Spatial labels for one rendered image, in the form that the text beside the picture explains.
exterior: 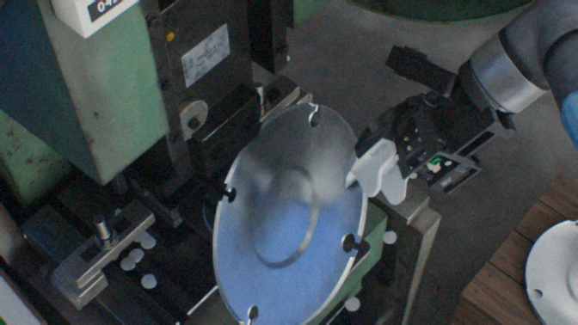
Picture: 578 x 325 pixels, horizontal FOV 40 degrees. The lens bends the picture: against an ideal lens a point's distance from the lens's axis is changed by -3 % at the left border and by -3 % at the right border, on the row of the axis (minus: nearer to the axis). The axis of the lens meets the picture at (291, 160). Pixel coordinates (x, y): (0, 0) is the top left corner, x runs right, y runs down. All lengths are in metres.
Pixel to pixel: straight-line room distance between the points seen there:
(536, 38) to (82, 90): 0.41
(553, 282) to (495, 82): 0.89
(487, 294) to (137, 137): 0.92
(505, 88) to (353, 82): 1.55
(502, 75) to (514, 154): 1.45
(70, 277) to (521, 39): 0.70
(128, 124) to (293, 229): 0.26
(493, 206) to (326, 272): 1.23
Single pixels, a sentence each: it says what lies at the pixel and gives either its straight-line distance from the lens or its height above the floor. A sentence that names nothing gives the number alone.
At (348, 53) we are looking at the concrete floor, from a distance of 2.38.
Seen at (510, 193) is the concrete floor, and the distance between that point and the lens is 2.14.
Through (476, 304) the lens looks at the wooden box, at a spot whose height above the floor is 0.35.
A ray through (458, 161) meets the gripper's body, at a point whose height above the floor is 1.09.
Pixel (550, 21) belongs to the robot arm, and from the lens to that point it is 0.75.
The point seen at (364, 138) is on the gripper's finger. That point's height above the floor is 1.06.
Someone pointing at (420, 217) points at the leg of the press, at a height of 0.62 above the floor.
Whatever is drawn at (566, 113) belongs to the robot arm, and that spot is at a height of 1.23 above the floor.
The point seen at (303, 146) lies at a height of 0.94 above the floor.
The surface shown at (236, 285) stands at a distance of 1.05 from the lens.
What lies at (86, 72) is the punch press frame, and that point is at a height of 1.22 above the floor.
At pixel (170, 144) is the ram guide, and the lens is 0.91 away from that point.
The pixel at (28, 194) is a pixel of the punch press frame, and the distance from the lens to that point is 1.28.
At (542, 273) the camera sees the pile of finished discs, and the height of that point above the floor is 0.36.
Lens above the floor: 1.74
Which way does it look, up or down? 55 degrees down
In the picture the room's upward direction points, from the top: 1 degrees counter-clockwise
